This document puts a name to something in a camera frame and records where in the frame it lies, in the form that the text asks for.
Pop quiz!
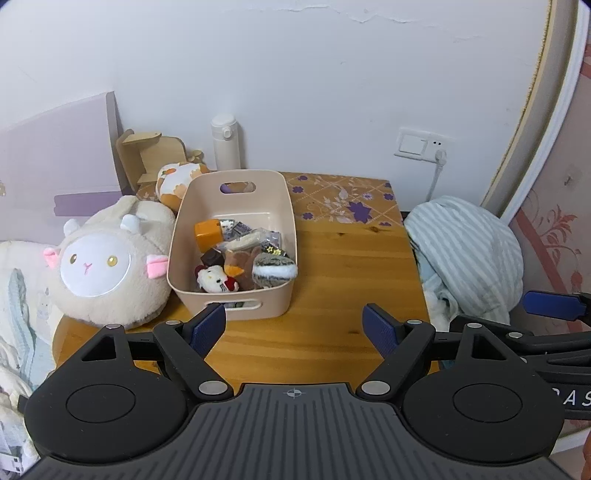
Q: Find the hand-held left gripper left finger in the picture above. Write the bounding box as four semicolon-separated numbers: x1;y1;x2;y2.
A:
81;303;235;401

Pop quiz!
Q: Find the white thermos bottle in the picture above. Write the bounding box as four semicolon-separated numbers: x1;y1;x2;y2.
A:
211;113;241;172

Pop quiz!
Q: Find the white curved frame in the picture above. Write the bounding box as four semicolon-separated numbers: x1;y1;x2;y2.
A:
479;0;591;223

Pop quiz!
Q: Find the white printed bedding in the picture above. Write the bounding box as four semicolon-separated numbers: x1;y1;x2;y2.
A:
0;240;62;467

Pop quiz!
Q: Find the beige plush piece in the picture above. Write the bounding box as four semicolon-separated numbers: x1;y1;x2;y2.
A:
226;231;264;253

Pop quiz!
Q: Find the small wooden stand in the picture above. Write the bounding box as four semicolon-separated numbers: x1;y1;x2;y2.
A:
115;129;188;193

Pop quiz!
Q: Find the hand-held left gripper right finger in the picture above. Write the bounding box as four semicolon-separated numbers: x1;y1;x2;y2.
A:
361;302;509;401

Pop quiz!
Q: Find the beige plastic basket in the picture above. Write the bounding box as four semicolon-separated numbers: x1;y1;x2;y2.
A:
167;170;297;319

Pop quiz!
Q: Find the white wall socket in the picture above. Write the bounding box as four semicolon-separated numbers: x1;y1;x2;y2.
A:
394;128;456;163

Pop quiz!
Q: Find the lilac panel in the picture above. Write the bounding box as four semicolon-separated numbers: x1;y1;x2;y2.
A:
0;91;124;244

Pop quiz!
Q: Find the grey striped plush ball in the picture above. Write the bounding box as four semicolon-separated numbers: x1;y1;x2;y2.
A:
253;254;299;289

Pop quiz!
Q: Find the brown plush toy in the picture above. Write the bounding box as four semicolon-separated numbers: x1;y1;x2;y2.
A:
224;247;265;291

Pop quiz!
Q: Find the striped grey cloth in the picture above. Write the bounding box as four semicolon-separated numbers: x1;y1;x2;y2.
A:
403;196;525;325

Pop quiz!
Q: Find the orange and white plush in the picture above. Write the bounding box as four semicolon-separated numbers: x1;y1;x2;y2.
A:
156;161;211;211

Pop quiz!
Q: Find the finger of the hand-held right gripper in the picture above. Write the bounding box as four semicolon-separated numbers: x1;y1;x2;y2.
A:
522;290;591;322
449;315;591;357

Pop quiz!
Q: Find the orange toy block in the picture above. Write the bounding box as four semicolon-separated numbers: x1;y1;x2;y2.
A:
194;219;226;253

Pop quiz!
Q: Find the large cream sheep plush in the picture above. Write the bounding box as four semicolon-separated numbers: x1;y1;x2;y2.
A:
44;196;177;330

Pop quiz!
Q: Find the white cat plush keychain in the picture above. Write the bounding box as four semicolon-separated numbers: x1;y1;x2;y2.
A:
195;264;241;294

